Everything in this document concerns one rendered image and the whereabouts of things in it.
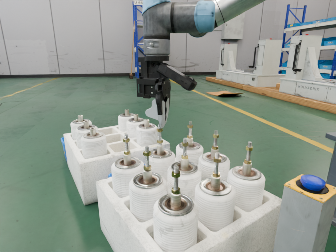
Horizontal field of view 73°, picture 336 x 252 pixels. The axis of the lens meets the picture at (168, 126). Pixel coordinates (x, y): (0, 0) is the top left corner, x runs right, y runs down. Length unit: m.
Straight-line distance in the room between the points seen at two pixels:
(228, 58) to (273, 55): 1.39
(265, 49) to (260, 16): 4.34
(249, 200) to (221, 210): 0.11
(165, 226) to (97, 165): 0.49
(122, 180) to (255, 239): 0.37
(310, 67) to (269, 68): 0.82
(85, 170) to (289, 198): 0.67
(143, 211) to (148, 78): 0.36
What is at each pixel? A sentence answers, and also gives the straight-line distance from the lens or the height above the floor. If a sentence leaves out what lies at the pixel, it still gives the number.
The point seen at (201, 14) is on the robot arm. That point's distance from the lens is 0.63.
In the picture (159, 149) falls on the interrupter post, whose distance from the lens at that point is 0.72.
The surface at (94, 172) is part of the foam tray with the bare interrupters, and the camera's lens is 0.92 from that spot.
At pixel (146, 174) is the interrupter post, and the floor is 0.28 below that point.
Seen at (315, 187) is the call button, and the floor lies 0.32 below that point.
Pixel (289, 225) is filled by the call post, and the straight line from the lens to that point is 0.54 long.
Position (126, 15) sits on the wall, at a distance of 6.95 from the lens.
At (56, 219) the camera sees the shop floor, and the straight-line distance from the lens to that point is 0.95.
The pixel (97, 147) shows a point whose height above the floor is 0.22.
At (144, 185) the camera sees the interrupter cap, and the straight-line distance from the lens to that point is 0.57.
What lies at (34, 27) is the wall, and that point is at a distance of 7.18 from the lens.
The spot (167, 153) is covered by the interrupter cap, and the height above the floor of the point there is 0.25.
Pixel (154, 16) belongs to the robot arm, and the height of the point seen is 0.65.
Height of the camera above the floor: 0.55
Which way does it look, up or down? 17 degrees down
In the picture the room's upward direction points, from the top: straight up
